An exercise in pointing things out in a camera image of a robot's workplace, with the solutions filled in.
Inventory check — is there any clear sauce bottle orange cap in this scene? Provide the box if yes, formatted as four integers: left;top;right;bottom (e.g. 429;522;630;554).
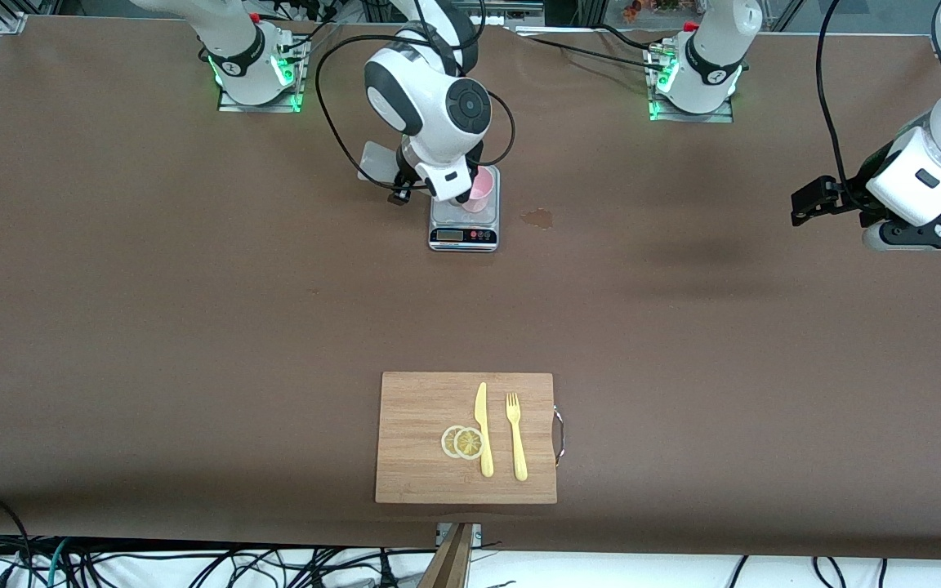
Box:
358;140;406;185

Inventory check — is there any pink plastic cup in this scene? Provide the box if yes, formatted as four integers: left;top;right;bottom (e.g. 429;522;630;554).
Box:
460;167;496;215

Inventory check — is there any silver digital kitchen scale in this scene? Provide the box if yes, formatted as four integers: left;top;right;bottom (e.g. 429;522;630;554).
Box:
428;163;502;252

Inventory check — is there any yellow plastic knife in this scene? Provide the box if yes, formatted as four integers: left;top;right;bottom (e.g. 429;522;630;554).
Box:
474;381;495;479

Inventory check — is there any brown table cover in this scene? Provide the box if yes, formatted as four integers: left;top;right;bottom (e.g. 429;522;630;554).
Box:
0;15;941;561

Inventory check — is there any yellow plastic fork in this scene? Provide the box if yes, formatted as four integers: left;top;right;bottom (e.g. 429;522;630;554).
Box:
506;392;529;482

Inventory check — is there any wooden beam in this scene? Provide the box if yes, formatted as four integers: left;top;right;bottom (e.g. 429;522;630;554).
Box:
420;523;475;588

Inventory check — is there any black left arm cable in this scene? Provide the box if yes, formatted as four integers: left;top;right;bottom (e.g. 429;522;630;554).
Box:
815;0;854;195

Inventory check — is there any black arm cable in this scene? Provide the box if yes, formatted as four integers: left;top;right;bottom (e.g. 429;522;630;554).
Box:
314;0;517;205
815;0;854;195

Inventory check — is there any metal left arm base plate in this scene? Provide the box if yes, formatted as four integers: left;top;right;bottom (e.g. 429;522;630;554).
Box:
649;45;734;123

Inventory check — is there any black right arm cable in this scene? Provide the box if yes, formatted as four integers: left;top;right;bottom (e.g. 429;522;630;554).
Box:
314;0;517;205

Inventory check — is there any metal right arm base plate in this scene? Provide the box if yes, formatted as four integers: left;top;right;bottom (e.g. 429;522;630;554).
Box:
217;37;308;114

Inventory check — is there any long black tabletop cable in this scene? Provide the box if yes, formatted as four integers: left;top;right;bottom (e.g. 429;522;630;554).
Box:
510;29;667;74

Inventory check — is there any wooden cutting board metal handle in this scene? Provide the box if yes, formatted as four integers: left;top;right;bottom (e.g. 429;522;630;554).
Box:
374;372;566;505

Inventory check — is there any short black tabletop cable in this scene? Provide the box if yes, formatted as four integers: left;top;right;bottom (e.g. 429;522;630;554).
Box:
597;23;663;51

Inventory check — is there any teal floor cable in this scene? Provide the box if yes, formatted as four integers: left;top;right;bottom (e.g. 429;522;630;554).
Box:
42;537;71;588

